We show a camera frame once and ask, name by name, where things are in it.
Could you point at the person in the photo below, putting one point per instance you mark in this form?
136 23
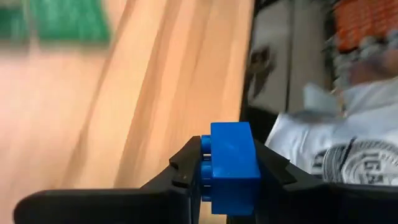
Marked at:
357 140

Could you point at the orange textured object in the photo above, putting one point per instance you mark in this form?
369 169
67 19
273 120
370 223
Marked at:
367 21

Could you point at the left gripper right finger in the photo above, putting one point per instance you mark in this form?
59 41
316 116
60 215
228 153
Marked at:
276 186

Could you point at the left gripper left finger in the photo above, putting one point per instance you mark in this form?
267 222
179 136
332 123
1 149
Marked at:
189 168

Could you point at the blue 2x2 toy brick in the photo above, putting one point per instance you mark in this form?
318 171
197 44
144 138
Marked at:
233 168

